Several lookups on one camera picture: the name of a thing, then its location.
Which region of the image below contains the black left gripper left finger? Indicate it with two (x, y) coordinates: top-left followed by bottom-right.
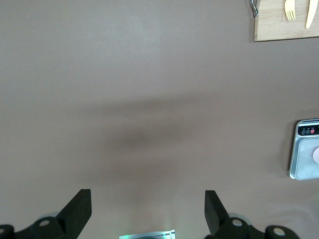
(0, 189), (92, 239)

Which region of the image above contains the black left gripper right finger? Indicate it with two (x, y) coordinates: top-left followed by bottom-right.
(204, 190), (300, 239)

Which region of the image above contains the silver digital kitchen scale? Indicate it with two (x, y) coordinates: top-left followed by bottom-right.
(289, 119), (319, 181)

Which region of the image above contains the brown table cover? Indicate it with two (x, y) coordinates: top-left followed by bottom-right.
(0, 0), (319, 239)

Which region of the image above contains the bamboo cutting board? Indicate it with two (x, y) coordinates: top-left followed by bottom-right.
(253, 0), (319, 42)

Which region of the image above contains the yellow plastic fork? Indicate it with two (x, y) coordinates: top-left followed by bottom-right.
(284, 0), (297, 21)

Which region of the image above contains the yellow plastic knife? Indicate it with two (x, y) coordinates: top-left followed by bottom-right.
(305, 0), (318, 29)

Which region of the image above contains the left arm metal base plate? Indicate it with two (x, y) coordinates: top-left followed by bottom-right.
(119, 229), (176, 239)

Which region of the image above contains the metal cutting board handle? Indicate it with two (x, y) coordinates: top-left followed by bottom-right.
(249, 0), (259, 18)

